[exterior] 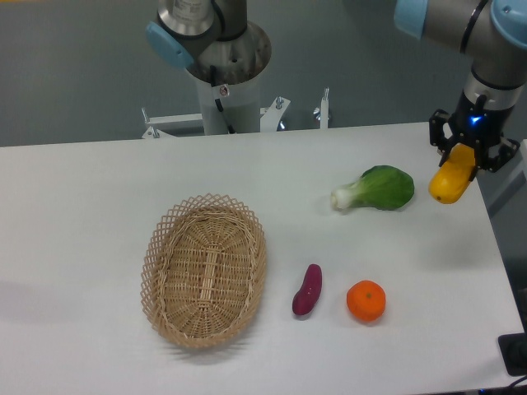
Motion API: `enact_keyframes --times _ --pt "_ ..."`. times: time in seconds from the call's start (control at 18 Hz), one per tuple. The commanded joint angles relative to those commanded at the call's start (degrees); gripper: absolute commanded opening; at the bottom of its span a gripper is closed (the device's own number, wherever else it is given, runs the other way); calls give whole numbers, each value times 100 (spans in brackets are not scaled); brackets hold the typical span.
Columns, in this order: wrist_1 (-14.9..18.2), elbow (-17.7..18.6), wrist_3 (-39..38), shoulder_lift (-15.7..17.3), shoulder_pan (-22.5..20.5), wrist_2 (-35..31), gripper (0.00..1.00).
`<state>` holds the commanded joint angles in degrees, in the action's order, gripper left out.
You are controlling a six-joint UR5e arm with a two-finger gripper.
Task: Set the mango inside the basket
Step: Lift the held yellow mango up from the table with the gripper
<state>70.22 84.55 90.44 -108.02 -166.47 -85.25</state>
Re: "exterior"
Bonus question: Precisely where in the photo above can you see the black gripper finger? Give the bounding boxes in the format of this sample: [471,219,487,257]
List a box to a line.
[469,137,520,179]
[428,109,458,165]

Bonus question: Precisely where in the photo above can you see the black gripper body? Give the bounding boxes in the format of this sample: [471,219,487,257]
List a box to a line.
[448,87,515,147]

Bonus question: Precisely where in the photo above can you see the yellow mango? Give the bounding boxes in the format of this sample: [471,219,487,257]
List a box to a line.
[428,144,478,204]

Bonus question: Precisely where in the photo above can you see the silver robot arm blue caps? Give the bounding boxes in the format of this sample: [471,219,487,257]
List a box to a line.
[394,0,526,174]

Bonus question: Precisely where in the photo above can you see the woven wicker basket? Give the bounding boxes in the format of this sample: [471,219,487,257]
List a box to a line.
[140,193,267,348]

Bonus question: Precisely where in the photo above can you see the green bok choy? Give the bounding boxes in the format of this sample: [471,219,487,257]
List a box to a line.
[330,165,415,211]

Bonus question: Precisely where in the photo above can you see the orange tangerine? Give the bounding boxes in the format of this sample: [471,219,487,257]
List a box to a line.
[346,280,386,323]

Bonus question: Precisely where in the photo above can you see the black device at table edge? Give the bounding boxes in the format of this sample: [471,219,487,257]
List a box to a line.
[497,332,526,376]

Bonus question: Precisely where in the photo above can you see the purple sweet potato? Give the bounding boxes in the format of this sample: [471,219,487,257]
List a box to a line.
[291,264,323,316]

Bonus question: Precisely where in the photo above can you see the white clamp bracket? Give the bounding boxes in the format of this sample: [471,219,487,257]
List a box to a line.
[313,87,331,129]

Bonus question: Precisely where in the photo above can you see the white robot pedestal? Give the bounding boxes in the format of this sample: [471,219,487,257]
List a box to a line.
[141,0,292,140]

